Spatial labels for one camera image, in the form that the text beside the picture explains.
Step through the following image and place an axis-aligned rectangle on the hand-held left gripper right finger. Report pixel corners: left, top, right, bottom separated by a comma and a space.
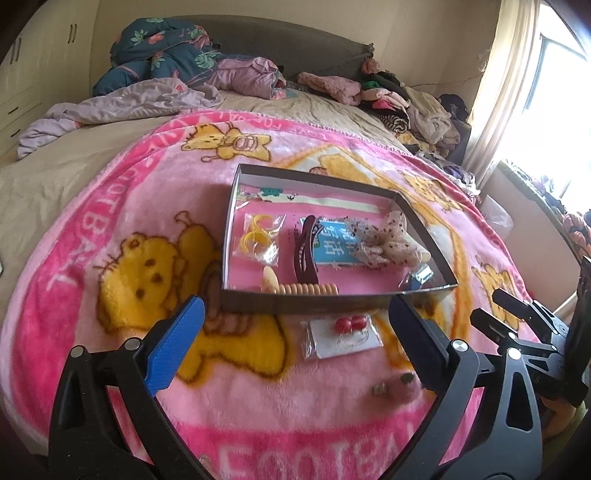
385, 294, 544, 480

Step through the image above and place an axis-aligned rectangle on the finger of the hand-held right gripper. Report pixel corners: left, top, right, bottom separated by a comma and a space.
469, 309, 523, 348
492, 288, 563, 336

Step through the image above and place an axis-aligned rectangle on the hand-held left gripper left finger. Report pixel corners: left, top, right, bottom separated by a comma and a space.
48, 295, 209, 480

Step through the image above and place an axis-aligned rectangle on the pink fuzzy hair tie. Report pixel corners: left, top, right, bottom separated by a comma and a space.
371, 371, 419, 403

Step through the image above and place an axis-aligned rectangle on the blue box packet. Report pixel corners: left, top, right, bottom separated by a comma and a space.
398, 267, 438, 293

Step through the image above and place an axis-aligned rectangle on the red bead earrings packet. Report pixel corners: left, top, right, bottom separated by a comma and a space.
300, 313, 385, 361

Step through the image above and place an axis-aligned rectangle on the shallow cardboard box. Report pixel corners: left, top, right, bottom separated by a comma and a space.
220, 162, 459, 317

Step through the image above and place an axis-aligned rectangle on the polka dot fabric bow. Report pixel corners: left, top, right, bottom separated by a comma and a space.
355, 209, 431, 269

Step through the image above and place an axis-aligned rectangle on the cream hair clip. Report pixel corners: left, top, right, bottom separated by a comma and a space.
260, 265, 280, 295

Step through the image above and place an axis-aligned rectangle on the yellow rings packet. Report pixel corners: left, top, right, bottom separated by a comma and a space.
237, 211, 287, 267

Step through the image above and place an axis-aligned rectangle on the maroon claw hair clip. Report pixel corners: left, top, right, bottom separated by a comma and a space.
288, 214, 322, 285

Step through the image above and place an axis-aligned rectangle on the white plastic bag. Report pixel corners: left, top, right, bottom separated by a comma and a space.
479, 193, 515, 241

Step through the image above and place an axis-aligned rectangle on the green windowsill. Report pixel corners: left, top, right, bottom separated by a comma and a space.
498, 158, 591, 260

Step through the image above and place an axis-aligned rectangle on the pink printed blanket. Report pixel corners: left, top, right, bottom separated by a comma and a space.
0, 108, 546, 480

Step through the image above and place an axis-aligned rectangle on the beige bed sheet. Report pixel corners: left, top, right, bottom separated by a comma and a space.
0, 87, 419, 261

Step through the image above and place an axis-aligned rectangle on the cream curtain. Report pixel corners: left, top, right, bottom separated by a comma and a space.
461, 0, 556, 188

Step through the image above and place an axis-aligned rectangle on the window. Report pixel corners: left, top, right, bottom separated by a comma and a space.
521, 25, 591, 219

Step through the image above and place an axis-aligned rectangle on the pile of clothes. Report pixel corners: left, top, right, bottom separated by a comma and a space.
359, 57, 472, 158

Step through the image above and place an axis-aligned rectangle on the lilac crumpled sheet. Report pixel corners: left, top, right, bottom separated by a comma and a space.
17, 77, 228, 161

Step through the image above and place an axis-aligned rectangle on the pink folded garment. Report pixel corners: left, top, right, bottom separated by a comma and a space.
296, 71, 364, 106

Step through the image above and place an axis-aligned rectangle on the lilac pink pajama garment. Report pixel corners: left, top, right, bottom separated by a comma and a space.
202, 56, 290, 101

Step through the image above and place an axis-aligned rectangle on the dark floral quilt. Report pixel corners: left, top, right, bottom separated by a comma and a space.
91, 17, 223, 99

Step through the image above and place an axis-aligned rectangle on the grey bed headboard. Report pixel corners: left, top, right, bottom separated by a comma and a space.
152, 14, 376, 85

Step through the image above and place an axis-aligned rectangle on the cream wardrobe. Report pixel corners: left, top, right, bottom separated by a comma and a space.
0, 0, 101, 163

